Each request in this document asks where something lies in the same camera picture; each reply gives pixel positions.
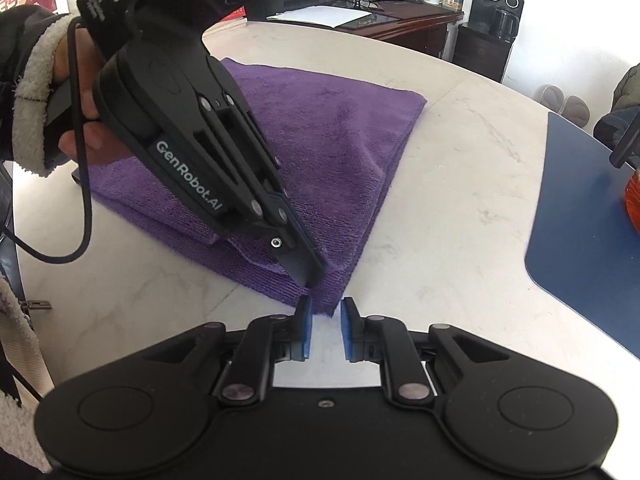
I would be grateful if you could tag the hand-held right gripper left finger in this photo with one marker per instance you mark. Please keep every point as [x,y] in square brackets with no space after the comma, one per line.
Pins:
[305,332]

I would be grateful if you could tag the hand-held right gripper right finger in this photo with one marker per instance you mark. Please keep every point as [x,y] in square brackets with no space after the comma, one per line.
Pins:
[346,332]

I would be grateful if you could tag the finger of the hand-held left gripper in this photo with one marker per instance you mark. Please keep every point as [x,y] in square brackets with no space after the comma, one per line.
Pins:
[300,232]
[295,266]

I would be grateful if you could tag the purple towel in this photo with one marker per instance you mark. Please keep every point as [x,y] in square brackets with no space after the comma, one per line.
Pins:
[340,160]

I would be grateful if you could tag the person's left forearm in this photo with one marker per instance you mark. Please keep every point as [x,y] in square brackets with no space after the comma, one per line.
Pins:
[30,85]

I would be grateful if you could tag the person's left hand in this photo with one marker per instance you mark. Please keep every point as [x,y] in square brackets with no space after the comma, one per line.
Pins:
[100,145]

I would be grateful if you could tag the white paper stack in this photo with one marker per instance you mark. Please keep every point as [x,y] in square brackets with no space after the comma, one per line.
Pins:
[320,16]

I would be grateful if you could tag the black tablet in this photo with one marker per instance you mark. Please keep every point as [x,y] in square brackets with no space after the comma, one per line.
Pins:
[380,20]

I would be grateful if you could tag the dark wooden desk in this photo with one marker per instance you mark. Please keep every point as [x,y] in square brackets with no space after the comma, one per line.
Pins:
[415,30]

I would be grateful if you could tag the black tea bar machine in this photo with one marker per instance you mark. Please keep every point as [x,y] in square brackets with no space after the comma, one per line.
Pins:
[480,55]

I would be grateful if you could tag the blue mat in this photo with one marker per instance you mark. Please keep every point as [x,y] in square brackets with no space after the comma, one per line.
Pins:
[585,235]

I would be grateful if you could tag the grey fluffy slipper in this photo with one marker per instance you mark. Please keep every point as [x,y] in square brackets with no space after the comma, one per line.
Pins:
[547,96]
[575,110]

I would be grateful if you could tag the person's fleece lined jacket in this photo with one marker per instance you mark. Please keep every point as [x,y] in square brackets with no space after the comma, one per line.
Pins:
[15,410]

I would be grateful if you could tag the black frame eyeglasses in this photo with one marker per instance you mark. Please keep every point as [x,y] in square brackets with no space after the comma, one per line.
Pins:
[367,4]

